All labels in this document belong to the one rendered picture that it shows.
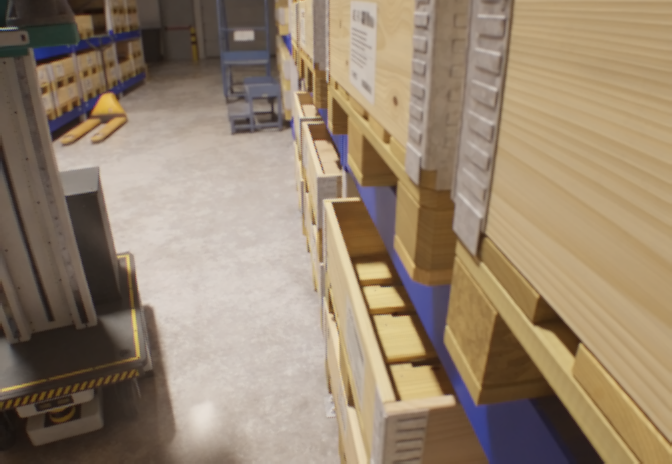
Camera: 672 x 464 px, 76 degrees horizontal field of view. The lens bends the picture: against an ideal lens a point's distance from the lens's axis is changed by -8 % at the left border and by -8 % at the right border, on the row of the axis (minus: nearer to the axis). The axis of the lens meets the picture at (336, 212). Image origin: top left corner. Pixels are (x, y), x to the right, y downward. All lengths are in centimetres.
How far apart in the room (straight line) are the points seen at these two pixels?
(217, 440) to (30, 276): 95
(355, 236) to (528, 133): 114
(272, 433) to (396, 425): 124
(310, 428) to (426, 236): 148
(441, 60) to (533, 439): 35
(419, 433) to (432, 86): 50
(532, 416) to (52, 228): 171
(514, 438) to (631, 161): 32
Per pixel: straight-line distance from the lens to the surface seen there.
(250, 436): 193
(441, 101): 47
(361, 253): 144
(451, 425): 76
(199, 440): 196
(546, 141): 28
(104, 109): 737
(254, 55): 778
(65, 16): 156
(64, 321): 215
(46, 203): 187
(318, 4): 147
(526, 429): 46
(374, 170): 83
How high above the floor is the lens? 148
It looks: 24 degrees down
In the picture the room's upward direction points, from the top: straight up
